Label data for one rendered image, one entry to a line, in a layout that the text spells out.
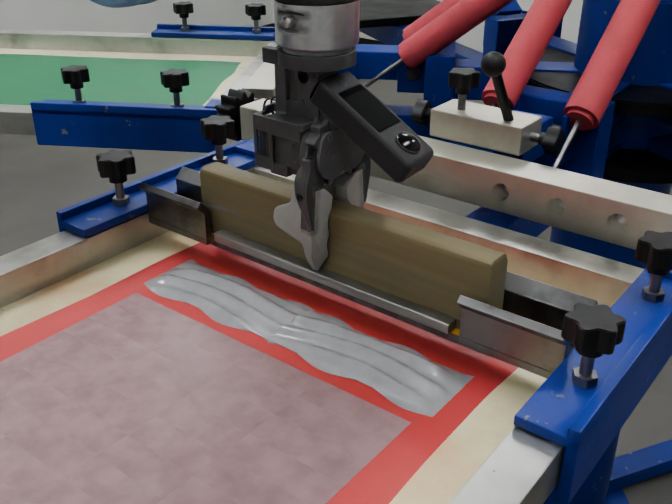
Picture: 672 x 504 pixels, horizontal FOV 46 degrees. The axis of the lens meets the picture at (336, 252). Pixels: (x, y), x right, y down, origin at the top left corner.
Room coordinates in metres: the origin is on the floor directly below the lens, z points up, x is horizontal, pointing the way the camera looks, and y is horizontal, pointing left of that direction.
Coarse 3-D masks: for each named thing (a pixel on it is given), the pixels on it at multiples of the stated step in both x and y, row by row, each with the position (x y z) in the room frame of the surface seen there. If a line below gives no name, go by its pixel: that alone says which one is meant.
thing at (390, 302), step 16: (224, 240) 0.77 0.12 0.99; (240, 240) 0.76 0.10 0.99; (256, 256) 0.74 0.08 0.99; (272, 256) 0.72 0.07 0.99; (288, 256) 0.72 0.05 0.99; (304, 272) 0.70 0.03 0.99; (320, 272) 0.69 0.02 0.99; (336, 288) 0.67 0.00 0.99; (352, 288) 0.66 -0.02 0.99; (368, 288) 0.66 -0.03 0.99; (384, 304) 0.63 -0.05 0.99; (400, 304) 0.63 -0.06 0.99; (416, 304) 0.63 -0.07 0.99; (416, 320) 0.61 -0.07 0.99; (432, 320) 0.60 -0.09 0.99; (448, 320) 0.60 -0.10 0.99
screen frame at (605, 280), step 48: (48, 240) 0.77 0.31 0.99; (96, 240) 0.78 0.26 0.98; (144, 240) 0.83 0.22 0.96; (480, 240) 0.78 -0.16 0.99; (528, 240) 0.77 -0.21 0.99; (0, 288) 0.69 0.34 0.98; (576, 288) 0.71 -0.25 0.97; (624, 288) 0.68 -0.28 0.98; (528, 432) 0.46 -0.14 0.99; (480, 480) 0.41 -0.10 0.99; (528, 480) 0.41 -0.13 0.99
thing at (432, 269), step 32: (224, 192) 0.78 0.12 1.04; (256, 192) 0.75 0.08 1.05; (288, 192) 0.74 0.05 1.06; (224, 224) 0.78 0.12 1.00; (256, 224) 0.75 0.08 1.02; (352, 224) 0.67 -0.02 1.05; (384, 224) 0.66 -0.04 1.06; (352, 256) 0.67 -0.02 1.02; (384, 256) 0.65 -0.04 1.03; (416, 256) 0.63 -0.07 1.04; (448, 256) 0.61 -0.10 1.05; (480, 256) 0.60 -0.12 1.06; (384, 288) 0.65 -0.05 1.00; (416, 288) 0.63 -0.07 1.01; (448, 288) 0.61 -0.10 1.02; (480, 288) 0.59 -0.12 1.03
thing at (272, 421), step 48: (384, 336) 0.63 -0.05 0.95; (432, 336) 0.63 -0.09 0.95; (240, 384) 0.56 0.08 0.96; (288, 384) 0.56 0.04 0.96; (336, 384) 0.56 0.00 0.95; (480, 384) 0.56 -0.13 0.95; (144, 432) 0.50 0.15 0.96; (192, 432) 0.50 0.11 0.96; (240, 432) 0.50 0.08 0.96; (288, 432) 0.50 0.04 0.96; (336, 432) 0.50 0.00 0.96; (384, 432) 0.50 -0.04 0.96; (432, 432) 0.50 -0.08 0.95; (96, 480) 0.44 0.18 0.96; (144, 480) 0.44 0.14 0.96; (192, 480) 0.44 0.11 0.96; (240, 480) 0.44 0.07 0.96; (288, 480) 0.44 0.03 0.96; (336, 480) 0.44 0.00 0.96; (384, 480) 0.44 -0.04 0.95
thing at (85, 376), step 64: (192, 256) 0.80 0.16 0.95; (64, 320) 0.66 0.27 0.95; (128, 320) 0.66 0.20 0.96; (192, 320) 0.66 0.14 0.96; (0, 384) 0.56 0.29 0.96; (64, 384) 0.56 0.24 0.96; (128, 384) 0.56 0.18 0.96; (192, 384) 0.56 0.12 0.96; (0, 448) 0.48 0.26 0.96; (64, 448) 0.48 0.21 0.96
